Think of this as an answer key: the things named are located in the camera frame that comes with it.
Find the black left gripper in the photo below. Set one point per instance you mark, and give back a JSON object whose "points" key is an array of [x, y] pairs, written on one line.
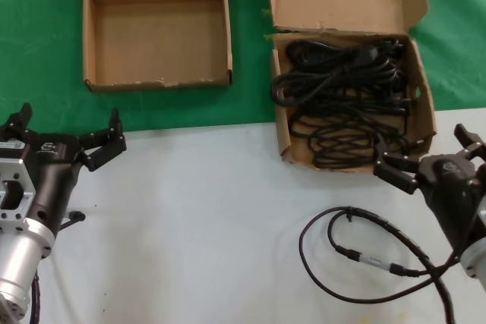
{"points": [[53, 164]]}

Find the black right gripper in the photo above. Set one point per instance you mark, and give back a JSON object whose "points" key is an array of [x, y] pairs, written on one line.
{"points": [[452, 195]]}

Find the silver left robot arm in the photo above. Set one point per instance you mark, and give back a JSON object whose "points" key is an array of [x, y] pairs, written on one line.
{"points": [[19, 263]]}

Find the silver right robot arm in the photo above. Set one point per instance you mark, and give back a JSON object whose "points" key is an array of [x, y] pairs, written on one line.
{"points": [[477, 259]]}

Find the cardboard box with round hole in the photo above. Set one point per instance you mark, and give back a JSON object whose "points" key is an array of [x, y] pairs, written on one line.
{"points": [[159, 35]]}

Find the green table cloth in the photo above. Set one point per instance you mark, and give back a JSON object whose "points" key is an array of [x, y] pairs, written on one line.
{"points": [[38, 35]]}

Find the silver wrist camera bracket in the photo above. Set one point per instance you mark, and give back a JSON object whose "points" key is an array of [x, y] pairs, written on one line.
{"points": [[15, 172]]}

